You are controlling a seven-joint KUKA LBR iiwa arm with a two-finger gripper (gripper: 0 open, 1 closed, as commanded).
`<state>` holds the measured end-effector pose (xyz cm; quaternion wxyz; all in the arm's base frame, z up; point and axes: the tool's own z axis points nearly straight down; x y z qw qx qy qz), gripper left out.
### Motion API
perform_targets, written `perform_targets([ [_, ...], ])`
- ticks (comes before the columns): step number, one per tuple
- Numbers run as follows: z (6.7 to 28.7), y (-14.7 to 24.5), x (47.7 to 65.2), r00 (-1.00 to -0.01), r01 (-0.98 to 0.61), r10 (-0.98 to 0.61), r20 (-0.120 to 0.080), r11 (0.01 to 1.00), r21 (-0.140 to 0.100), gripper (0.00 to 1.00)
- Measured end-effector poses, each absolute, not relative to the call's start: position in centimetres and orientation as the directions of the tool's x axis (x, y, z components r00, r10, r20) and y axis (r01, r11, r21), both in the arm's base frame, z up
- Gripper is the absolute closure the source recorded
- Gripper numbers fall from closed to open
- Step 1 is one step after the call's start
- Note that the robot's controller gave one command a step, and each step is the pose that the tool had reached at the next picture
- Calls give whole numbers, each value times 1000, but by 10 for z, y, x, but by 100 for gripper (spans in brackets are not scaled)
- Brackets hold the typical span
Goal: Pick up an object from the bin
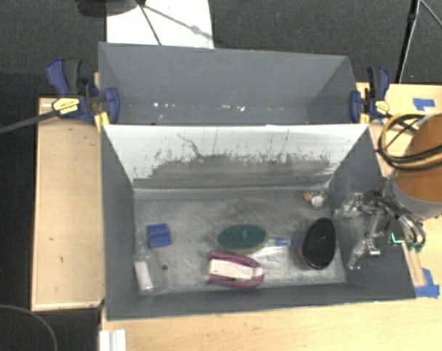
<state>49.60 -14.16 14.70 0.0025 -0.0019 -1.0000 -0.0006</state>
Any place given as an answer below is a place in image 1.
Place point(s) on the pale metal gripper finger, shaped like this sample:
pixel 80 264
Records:
pixel 369 248
pixel 356 204

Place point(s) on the small orange and white toy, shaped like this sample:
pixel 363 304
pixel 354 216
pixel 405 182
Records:
pixel 316 198

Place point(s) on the black oval brush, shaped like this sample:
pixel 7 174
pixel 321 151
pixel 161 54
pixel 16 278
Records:
pixel 318 244

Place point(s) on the clear tube with blue cap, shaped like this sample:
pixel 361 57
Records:
pixel 279 241

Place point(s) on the green oval scrub sponge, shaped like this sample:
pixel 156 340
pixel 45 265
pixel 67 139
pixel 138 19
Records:
pixel 242 237

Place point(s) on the purple and white stapler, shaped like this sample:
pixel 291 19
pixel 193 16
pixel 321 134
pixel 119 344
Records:
pixel 235 271

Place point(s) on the grey metal bin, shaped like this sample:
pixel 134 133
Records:
pixel 224 86

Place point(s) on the blue sponge block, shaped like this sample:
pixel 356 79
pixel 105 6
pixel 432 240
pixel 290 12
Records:
pixel 158 235

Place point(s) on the clear plastic bottle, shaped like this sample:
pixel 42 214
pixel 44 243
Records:
pixel 146 269

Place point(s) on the pale wood board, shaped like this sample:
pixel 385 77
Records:
pixel 67 214

